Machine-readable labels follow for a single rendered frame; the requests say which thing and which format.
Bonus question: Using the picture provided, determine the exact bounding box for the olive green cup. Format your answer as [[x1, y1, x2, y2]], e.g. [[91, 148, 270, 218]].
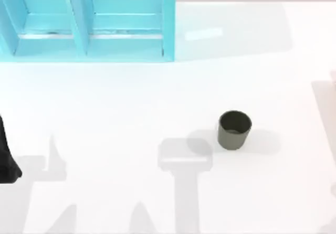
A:
[[217, 110, 253, 151]]

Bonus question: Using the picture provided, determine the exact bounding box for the light blue rack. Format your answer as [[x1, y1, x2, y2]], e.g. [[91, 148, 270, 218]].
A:
[[0, 0, 177, 63]]

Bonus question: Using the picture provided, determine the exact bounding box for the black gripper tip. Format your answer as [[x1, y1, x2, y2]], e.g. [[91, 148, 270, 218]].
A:
[[0, 115, 23, 185]]

